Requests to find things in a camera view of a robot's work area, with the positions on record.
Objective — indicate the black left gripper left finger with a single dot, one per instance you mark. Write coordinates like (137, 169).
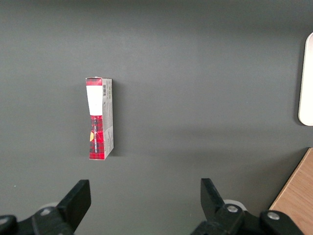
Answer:
(71, 210)

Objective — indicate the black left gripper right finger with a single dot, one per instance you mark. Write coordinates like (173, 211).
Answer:
(215, 208)

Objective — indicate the cream plastic tray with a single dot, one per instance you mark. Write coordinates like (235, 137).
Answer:
(307, 85)

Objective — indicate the oak wooden drawer cabinet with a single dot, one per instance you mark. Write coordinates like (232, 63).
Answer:
(298, 195)

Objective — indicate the red and grey carton box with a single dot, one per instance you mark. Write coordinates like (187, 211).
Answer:
(97, 127)

